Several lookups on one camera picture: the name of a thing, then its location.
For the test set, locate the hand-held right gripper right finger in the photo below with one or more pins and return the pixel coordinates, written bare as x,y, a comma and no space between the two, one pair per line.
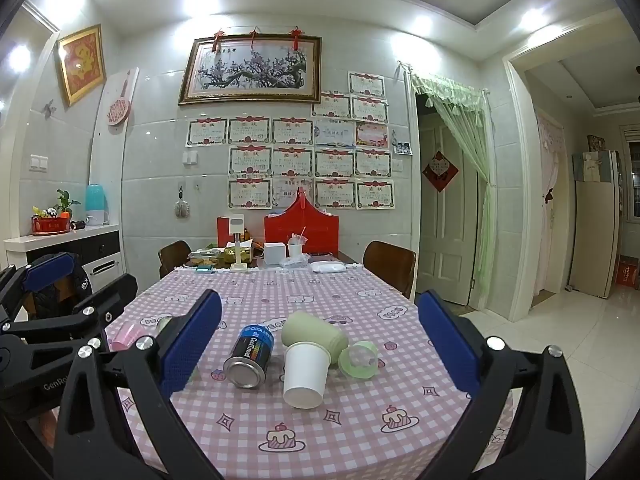
447,345

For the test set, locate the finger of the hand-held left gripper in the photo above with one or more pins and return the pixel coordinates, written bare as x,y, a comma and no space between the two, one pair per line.
47,270
100,305

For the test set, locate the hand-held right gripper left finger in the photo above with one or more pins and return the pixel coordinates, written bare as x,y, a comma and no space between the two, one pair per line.
192,345

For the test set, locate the white paper cup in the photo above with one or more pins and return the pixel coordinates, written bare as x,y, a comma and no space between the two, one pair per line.
305,375

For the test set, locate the pink plastic cup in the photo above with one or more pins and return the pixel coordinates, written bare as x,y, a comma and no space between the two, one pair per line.
126,336

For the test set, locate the small translucent green cup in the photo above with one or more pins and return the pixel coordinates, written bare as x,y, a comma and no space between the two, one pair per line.
357,360

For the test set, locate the pale green cup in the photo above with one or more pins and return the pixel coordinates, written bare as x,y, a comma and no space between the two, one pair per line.
315,330

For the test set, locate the paper cup with straws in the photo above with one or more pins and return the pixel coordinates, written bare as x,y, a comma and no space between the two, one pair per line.
295,250

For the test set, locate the dark jacket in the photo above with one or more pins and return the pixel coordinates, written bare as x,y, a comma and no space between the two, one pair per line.
80,285

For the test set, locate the red round tin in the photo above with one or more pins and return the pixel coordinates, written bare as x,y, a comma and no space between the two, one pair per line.
50,225

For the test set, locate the white sideboard cabinet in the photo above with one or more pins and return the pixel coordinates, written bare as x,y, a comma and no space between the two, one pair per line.
100,247

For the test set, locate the blue soda can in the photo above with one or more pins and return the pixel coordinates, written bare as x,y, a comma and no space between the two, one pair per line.
250,357

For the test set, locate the small potted plant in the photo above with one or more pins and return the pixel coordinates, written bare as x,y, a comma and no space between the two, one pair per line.
64,202

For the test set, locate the food tray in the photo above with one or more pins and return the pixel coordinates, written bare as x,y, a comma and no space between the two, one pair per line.
205,257

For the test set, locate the brown wooden chair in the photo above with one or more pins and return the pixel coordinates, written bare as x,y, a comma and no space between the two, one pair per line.
390,265
175,257

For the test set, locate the white panel door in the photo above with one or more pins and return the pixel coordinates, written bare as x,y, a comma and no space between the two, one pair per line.
445,240

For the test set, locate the pink checked tablecloth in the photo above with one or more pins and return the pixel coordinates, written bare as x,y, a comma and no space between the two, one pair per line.
350,300

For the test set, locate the white square box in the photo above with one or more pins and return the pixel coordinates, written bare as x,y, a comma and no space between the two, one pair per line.
274,254

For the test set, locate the white stand device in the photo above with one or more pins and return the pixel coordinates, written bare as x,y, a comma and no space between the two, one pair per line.
236,230

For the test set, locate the hanging brush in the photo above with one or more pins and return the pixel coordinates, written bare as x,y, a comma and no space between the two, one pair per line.
182,207

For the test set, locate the white wrapped package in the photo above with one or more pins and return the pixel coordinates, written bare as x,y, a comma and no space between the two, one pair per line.
327,267

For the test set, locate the red gift box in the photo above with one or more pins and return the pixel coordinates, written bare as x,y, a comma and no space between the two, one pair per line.
310,225

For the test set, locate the red diamond door decoration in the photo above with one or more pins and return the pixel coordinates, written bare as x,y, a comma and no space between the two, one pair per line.
440,171

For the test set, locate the white refrigerator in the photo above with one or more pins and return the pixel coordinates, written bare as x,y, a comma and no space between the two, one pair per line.
592,235

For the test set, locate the green lace curtain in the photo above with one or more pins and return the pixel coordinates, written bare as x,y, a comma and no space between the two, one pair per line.
480,160

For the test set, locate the pink door curtain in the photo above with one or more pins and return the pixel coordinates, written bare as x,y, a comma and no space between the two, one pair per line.
547,185

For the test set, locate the red cardboard box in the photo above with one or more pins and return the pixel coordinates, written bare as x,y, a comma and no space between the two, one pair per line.
629,272

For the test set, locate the gold framed red picture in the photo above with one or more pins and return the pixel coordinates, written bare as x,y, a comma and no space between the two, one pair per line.
80,65

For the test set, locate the large framed blossom painting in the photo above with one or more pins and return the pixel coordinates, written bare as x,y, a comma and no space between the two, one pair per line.
250,67

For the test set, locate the wall light switch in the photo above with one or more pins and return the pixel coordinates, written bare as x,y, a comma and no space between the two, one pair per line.
38,162

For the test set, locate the pink round wall hanging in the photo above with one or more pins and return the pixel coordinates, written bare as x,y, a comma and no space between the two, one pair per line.
119,110

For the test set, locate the group of wall certificates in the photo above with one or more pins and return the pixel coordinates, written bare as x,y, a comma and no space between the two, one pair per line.
295,160

